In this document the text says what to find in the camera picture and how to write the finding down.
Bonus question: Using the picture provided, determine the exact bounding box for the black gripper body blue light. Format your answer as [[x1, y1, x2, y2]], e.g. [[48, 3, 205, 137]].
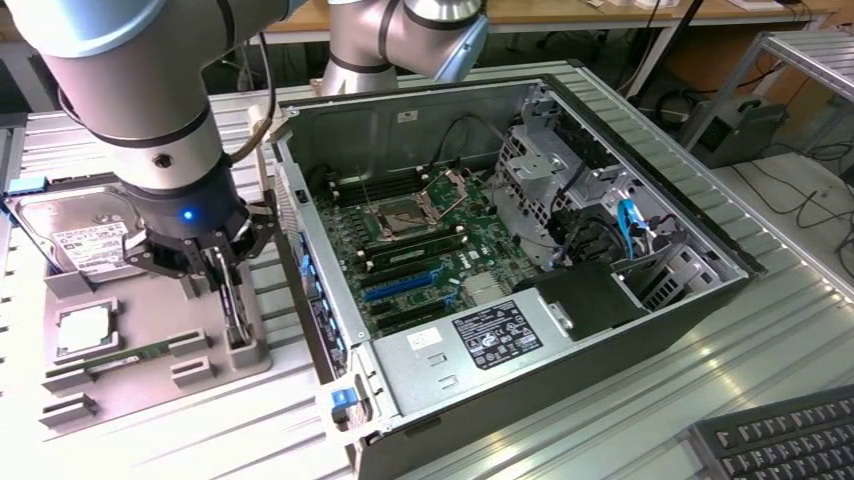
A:
[[122, 163, 254, 242]]

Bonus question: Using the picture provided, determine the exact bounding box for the black RAM stick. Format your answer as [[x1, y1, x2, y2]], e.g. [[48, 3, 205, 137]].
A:
[[211, 247, 255, 352]]

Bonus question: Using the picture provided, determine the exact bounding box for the grey parts rack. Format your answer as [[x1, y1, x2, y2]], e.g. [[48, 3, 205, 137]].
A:
[[36, 172, 277, 442]]

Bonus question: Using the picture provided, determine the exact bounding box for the silver hard disk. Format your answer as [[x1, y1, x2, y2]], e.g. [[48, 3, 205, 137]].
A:
[[12, 185, 147, 285]]

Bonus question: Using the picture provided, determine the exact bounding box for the CPU chip silver lid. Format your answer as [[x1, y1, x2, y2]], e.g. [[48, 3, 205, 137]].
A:
[[55, 306, 121, 357]]

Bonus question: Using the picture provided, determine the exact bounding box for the green loose RAM stick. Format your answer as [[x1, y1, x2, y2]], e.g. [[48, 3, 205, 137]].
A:
[[44, 333, 203, 377]]

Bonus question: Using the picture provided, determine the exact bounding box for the green RAM stick with label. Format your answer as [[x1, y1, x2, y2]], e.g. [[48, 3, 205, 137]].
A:
[[362, 238, 463, 269]]

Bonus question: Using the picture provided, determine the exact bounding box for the CPU socket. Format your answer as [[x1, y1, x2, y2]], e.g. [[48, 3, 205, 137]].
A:
[[362, 168, 470, 242]]

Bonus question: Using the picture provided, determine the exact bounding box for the blue expansion slot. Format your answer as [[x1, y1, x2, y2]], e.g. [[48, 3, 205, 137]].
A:
[[362, 270, 439, 305]]

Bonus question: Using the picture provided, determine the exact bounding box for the green motherboard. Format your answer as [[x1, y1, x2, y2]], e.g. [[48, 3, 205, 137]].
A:
[[311, 163, 544, 342]]

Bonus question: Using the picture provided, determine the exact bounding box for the silver chipset heatsink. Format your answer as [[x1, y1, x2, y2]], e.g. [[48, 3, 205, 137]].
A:
[[462, 272, 514, 307]]

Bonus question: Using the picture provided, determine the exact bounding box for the grey power supply unit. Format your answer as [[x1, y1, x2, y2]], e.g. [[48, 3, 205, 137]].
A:
[[369, 285, 577, 419]]

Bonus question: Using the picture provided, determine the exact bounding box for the metal disk bay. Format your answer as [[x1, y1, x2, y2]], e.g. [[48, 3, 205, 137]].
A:
[[497, 123, 606, 236]]

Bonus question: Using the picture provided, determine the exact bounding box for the open black PC case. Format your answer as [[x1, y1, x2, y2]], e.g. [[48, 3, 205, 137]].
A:
[[265, 72, 770, 480]]

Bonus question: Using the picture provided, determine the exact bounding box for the wooden desk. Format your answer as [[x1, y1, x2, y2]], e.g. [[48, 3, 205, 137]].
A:
[[258, 0, 840, 99]]

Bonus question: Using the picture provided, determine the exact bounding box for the grey box device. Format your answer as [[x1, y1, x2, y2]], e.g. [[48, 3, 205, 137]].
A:
[[685, 95, 792, 170]]

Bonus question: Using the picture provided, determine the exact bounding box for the black keyboard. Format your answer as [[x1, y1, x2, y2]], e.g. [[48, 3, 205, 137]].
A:
[[685, 383, 854, 480]]

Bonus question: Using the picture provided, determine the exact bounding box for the blue plastic bracket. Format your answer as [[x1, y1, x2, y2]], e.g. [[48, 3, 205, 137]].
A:
[[4, 173, 50, 197]]

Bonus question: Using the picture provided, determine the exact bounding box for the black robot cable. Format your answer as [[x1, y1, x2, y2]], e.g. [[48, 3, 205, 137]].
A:
[[225, 28, 281, 167]]

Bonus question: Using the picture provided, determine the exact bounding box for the blue SATA wire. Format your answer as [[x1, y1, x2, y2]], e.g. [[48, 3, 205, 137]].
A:
[[616, 198, 648, 262]]

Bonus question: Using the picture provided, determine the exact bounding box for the metal slat frame table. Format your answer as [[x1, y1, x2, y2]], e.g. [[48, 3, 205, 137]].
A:
[[714, 30, 854, 157]]

